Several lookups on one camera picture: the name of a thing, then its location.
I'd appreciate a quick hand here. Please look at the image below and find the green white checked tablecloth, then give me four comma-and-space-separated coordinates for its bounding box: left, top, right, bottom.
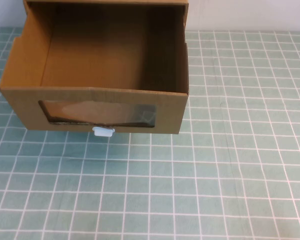
0, 26, 300, 240

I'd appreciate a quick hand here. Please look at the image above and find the cardboard shell of windowed drawer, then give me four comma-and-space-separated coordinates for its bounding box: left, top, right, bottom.
23, 0, 191, 28

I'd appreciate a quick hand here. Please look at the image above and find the cardboard drawer with curved window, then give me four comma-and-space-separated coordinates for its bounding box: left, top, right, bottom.
0, 1, 190, 136

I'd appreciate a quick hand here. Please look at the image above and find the white plastic drawer handle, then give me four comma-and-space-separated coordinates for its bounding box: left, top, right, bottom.
92, 126, 116, 138

